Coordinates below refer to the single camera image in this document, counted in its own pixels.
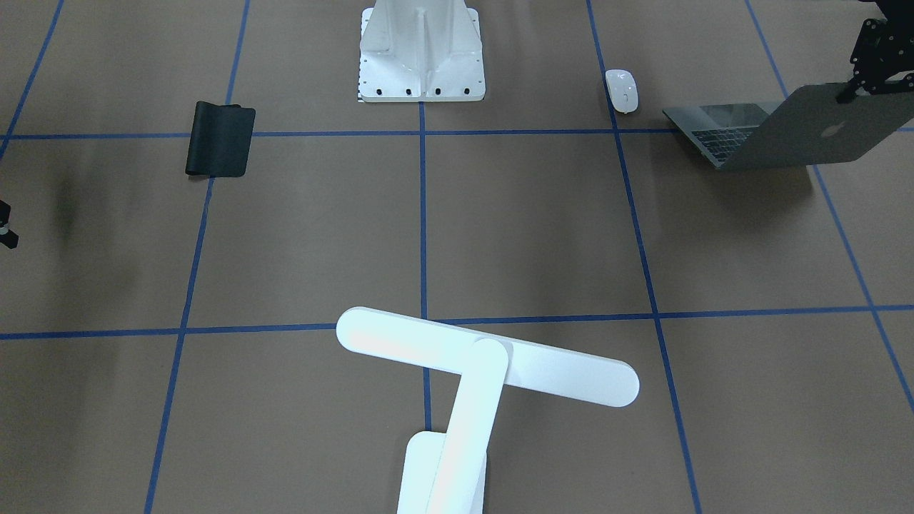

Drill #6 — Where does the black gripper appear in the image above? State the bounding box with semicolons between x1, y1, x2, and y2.
837;1;913;104

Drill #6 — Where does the grey laptop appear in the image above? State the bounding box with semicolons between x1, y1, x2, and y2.
663;84;913;171

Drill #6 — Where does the black mouse pad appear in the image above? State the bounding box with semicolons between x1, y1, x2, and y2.
185;101;256;178

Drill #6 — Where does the white desk lamp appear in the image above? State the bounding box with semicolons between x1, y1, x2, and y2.
336;306;641;513

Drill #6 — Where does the white wireless mouse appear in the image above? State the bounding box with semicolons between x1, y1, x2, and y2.
604;69;640;114

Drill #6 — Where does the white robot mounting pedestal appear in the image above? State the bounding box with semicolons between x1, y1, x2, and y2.
357;1;486;102

